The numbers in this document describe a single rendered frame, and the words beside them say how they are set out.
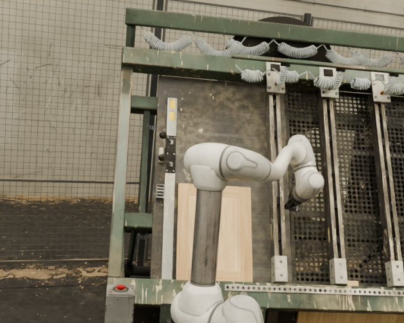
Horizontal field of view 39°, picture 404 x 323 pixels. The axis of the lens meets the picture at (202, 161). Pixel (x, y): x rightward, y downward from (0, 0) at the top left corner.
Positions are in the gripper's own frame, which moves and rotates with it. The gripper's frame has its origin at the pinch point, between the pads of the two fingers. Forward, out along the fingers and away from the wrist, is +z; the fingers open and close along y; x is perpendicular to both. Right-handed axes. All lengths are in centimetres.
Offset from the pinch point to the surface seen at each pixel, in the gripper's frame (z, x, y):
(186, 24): 28, 50, 120
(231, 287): 3, 29, -41
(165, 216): 4, 61, -8
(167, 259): 4, 59, -29
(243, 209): 6.5, 21.5, -1.4
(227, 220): 6.7, 29.7, -7.4
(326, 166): 2.4, -22.8, 23.6
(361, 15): 397, -253, 419
